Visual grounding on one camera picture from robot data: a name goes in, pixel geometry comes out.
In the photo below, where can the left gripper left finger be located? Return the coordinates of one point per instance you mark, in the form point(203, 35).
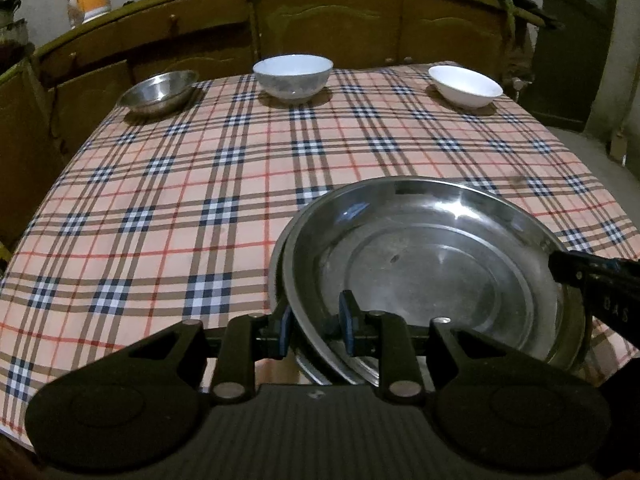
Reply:
point(236, 348)

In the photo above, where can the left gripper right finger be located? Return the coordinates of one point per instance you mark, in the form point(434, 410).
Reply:
point(445, 346)

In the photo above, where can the small steel plate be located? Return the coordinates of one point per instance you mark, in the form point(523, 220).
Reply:
point(424, 248)

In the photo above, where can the large steel plate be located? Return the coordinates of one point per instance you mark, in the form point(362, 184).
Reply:
point(290, 319)

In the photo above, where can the plaid tablecloth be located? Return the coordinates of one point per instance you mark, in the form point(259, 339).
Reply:
point(153, 222)

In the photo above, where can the dark door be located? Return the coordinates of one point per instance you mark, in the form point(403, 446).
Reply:
point(568, 62)

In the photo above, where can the shallow white bowl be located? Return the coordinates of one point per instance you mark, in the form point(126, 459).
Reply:
point(464, 88)

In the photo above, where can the steel mixing bowl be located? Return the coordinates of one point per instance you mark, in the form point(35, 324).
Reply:
point(161, 94)

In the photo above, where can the blue-white ceramic bowl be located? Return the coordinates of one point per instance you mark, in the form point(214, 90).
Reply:
point(293, 78)

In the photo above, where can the brown wooden sideboard cabinet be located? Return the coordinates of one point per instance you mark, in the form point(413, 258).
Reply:
point(57, 95)

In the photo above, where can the stacked steel steamer pot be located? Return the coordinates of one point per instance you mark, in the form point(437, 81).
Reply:
point(13, 32)

